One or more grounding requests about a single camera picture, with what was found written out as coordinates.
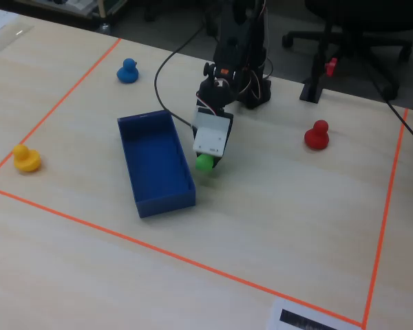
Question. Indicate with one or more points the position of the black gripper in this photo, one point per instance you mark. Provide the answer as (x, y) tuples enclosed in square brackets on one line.
[(228, 138)]

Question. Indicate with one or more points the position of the green rubber duck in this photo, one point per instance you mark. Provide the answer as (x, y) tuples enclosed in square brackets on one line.
[(204, 162)]

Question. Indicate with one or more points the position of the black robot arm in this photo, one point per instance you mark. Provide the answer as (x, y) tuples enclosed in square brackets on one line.
[(248, 51)]

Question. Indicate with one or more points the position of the blue rectangular plastic box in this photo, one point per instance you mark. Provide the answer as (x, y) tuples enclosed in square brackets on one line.
[(156, 161)]

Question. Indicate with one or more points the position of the red rubber duck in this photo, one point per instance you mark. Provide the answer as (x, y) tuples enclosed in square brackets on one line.
[(317, 135)]

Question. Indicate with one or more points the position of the blue rubber duck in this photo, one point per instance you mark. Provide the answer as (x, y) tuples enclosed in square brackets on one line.
[(128, 71)]

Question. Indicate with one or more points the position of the yellow rubber duck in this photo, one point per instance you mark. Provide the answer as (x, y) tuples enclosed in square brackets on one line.
[(26, 158)]

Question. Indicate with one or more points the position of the black clamp stand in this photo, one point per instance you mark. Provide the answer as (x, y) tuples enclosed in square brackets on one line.
[(315, 68)]

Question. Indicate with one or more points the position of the red clamp knob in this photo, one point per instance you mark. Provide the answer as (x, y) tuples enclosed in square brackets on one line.
[(331, 66)]

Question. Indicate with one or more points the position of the orange tape line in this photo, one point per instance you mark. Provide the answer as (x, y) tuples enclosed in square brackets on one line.
[(179, 256), (385, 220), (55, 106)]

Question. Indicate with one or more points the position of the black office chair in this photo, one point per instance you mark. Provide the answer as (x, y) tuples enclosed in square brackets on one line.
[(361, 27)]

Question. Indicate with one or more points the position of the white paper label black bar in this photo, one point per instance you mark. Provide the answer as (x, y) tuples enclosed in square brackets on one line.
[(309, 318)]

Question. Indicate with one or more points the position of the clear plastic sheet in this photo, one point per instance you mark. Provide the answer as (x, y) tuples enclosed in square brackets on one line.
[(7, 41)]

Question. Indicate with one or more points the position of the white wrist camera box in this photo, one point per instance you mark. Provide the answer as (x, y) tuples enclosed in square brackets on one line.
[(211, 134)]

